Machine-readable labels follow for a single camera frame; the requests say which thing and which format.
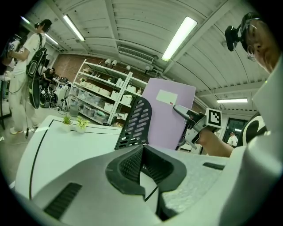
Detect dark glass door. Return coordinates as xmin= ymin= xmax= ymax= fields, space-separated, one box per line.
xmin=222 ymin=118 xmax=248 ymax=144

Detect grey watering can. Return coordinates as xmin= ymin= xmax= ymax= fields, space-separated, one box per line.
xmin=69 ymin=103 xmax=82 ymax=117

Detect small potted green plant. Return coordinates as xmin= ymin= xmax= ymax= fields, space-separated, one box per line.
xmin=61 ymin=114 xmax=74 ymax=132

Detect person's black printed shirt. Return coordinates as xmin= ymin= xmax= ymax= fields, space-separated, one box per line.
xmin=240 ymin=112 xmax=268 ymax=147

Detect lilac folder with label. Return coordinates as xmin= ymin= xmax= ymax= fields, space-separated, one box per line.
xmin=141 ymin=77 xmax=196 ymax=151

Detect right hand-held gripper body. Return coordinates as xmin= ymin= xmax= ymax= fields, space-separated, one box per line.
xmin=184 ymin=107 xmax=223 ymax=151

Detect black perforated file holder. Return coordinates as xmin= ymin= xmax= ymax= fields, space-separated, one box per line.
xmin=114 ymin=96 xmax=153 ymax=151

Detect person's right forearm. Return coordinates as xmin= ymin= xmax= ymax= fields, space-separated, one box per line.
xmin=198 ymin=127 xmax=235 ymax=158

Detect person's head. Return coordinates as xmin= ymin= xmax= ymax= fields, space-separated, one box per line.
xmin=242 ymin=17 xmax=279 ymax=75

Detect white shelving unit with bins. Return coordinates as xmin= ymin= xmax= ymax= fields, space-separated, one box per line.
xmin=79 ymin=77 xmax=138 ymax=112

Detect group of clear plastic bins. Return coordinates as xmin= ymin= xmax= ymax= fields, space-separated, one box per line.
xmin=70 ymin=87 xmax=110 ymax=123

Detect white ceiling air conditioner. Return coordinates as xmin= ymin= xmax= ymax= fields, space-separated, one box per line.
xmin=118 ymin=45 xmax=155 ymax=64

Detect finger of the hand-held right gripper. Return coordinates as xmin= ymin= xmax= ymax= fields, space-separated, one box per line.
xmin=173 ymin=105 xmax=197 ymax=121

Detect white storage shelf unit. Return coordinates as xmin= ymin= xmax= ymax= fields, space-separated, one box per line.
xmin=68 ymin=58 xmax=149 ymax=128

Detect person's glasses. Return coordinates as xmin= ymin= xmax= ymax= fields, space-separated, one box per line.
xmin=246 ymin=45 xmax=257 ymax=62

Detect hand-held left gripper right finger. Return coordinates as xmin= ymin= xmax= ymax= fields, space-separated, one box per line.
xmin=141 ymin=145 xmax=229 ymax=221

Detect small potted variegated plant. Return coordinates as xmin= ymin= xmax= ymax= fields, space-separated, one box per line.
xmin=76 ymin=116 xmax=90 ymax=134

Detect black head camera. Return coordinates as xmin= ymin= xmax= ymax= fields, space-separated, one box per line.
xmin=225 ymin=25 xmax=243 ymax=52

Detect ceiling tube light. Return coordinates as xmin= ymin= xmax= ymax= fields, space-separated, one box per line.
xmin=216 ymin=98 xmax=248 ymax=104
xmin=161 ymin=16 xmax=198 ymax=62
xmin=45 ymin=33 xmax=59 ymax=45
xmin=63 ymin=14 xmax=86 ymax=42

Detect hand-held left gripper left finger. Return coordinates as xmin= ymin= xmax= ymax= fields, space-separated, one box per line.
xmin=31 ymin=145 xmax=162 ymax=226

